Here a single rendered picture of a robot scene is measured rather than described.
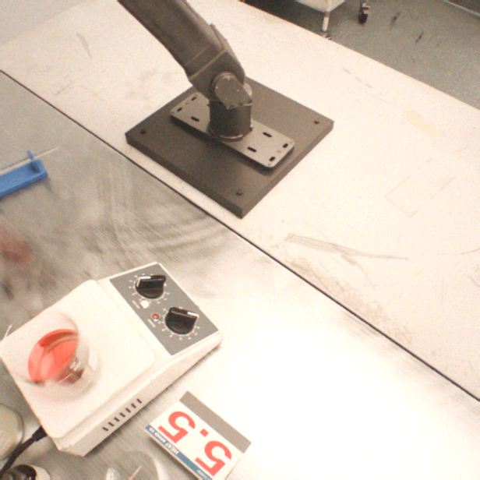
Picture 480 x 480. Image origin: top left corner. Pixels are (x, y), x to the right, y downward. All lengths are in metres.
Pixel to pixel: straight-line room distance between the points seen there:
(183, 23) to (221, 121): 0.16
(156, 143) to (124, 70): 0.23
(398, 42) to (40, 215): 2.43
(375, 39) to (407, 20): 0.33
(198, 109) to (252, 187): 0.18
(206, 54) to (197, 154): 0.16
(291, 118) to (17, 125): 0.46
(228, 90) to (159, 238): 0.22
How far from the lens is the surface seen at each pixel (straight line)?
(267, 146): 0.65
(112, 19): 1.04
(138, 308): 0.48
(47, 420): 0.44
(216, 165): 0.64
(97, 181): 0.68
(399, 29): 2.94
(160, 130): 0.70
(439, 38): 2.95
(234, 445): 0.49
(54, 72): 0.91
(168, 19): 0.54
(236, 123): 0.64
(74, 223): 0.64
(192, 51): 0.56
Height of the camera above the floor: 1.39
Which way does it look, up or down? 57 degrees down
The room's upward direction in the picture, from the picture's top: 1 degrees clockwise
